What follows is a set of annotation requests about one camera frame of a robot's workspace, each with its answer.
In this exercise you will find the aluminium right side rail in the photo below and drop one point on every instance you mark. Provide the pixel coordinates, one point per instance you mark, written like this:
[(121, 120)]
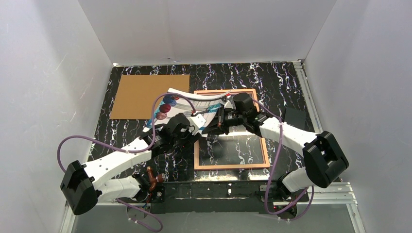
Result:
[(303, 80)]

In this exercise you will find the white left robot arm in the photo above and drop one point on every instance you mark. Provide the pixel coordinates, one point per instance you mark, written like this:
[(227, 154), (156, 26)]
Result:
[(84, 185)]

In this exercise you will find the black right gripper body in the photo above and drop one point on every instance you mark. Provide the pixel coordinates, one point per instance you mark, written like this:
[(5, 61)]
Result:
[(220, 121)]

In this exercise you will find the printed photo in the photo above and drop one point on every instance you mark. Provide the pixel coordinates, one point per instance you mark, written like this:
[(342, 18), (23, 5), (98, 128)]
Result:
[(204, 103)]

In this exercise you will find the brown backing board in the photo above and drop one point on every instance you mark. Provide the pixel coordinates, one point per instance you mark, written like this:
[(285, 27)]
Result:
[(136, 93)]

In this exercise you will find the aluminium rail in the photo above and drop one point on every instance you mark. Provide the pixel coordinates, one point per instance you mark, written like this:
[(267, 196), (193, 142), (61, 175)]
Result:
[(224, 207), (303, 80)]

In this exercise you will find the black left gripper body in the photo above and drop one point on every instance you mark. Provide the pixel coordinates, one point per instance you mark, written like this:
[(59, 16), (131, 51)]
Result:
[(196, 134)]

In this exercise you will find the aluminium front rail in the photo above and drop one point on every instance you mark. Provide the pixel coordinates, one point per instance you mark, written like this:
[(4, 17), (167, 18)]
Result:
[(224, 207)]

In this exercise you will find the copper pipe fitting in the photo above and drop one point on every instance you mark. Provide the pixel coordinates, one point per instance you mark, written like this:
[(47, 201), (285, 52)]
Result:
[(153, 178)]

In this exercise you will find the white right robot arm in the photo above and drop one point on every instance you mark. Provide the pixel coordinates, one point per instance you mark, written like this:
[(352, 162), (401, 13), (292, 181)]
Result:
[(324, 159)]

